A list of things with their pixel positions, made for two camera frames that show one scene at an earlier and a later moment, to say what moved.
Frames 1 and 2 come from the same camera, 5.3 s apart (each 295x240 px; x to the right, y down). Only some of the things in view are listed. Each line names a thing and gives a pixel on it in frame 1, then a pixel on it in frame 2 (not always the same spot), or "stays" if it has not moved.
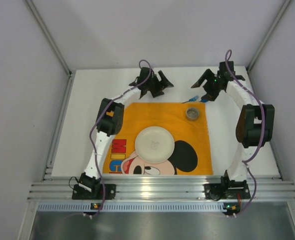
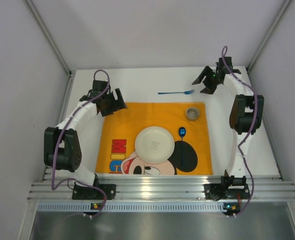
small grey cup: (192, 114) stays
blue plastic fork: (192, 99) → (187, 92)
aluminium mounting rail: (164, 188) stays
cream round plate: (154, 145) stays
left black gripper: (156, 85) → (111, 102)
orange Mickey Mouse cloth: (191, 154) stays
